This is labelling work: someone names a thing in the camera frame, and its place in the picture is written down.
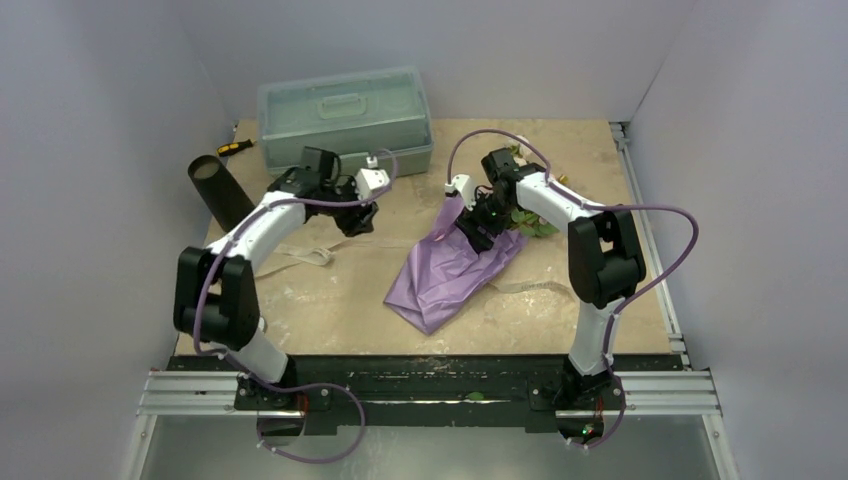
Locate artificial flower bunch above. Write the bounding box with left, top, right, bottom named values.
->
left=505, top=135, right=559, bottom=238

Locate beige printed ribbon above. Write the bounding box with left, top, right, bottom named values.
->
left=254, top=239, right=576, bottom=301

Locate purple wrapping paper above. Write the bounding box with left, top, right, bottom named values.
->
left=383, top=197, right=528, bottom=335

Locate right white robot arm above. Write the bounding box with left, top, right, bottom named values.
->
left=444, top=148, right=646, bottom=407

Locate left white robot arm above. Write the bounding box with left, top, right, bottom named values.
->
left=173, top=147, right=396, bottom=409

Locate black cylindrical vase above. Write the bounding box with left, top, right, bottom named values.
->
left=187, top=155, right=255, bottom=232

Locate green plastic toolbox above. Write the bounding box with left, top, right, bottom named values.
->
left=257, top=66, right=434, bottom=177

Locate yellow black screwdriver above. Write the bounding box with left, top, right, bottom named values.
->
left=216, top=139, right=255, bottom=158

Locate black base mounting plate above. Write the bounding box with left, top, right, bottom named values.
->
left=166, top=354, right=684, bottom=441

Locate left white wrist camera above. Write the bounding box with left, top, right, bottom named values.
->
left=354, top=168, right=391, bottom=201

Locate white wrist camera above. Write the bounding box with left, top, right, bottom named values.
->
left=444, top=174, right=476, bottom=211
left=354, top=168, right=391, bottom=201

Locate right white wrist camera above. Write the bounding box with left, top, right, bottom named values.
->
left=444, top=174, right=476, bottom=211

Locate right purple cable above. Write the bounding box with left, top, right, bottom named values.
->
left=445, top=128, right=701, bottom=452

